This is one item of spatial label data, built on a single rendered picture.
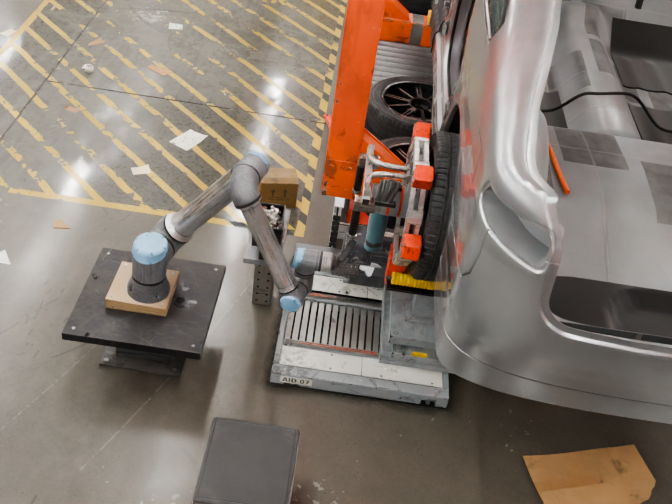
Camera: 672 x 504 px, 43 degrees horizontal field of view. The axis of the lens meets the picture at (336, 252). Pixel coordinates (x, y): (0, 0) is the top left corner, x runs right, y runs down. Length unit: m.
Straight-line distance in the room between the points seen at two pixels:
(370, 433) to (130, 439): 1.04
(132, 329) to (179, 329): 0.20
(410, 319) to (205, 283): 0.99
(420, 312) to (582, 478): 1.03
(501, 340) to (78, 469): 1.82
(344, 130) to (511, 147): 1.51
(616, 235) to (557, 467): 1.07
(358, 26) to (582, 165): 1.17
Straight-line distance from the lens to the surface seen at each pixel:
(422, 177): 3.43
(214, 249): 4.71
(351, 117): 4.05
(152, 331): 3.81
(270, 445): 3.35
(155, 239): 3.78
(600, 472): 4.08
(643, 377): 2.96
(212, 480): 3.25
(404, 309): 4.16
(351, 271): 3.68
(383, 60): 6.34
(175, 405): 3.91
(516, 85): 2.95
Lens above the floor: 2.97
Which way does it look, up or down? 38 degrees down
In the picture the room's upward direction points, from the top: 9 degrees clockwise
